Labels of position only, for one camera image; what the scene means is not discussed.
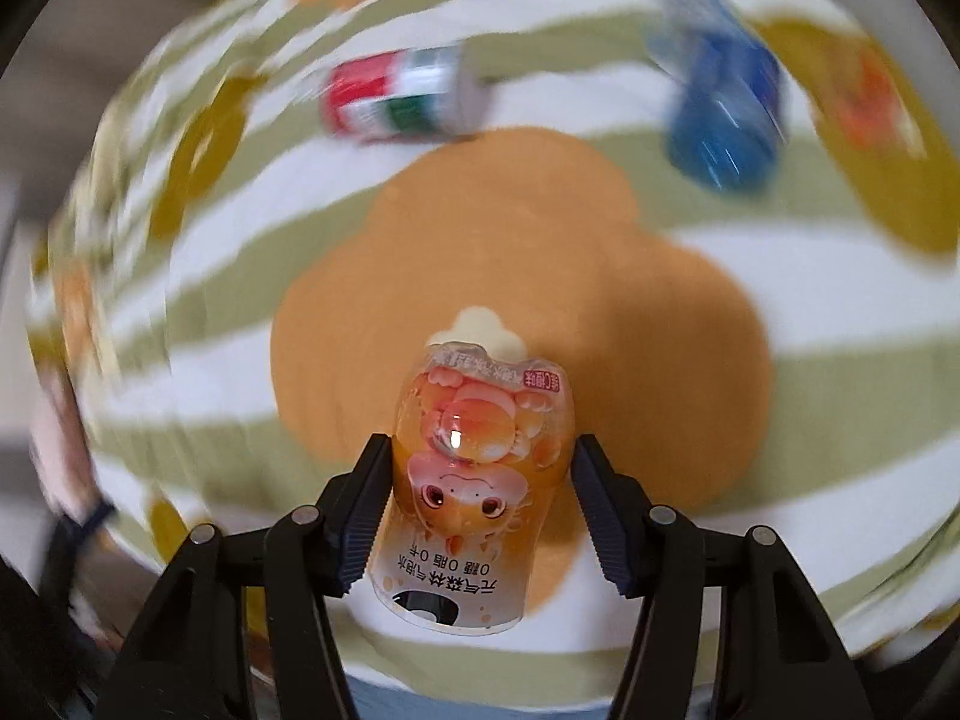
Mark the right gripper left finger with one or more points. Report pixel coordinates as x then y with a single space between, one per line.
185 655

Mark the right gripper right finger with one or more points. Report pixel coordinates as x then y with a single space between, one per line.
779 655

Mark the orange cartoon label bottle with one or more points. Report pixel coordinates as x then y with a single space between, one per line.
480 449

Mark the orange clear plastic cup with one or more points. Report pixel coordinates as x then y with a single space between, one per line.
858 95

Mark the floral striped blanket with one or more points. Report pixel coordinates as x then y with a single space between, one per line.
239 293

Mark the blue plastic bottle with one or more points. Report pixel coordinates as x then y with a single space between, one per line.
725 131

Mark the red green label bottle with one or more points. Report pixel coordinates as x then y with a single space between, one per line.
432 92

